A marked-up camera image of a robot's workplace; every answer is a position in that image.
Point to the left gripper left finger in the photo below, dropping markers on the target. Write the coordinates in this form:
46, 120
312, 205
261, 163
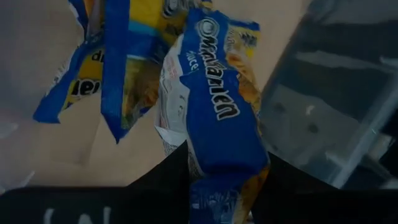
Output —
168, 193

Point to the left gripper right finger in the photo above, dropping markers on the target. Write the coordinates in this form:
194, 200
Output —
295, 202

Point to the clear plastic bin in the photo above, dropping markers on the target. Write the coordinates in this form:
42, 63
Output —
326, 93

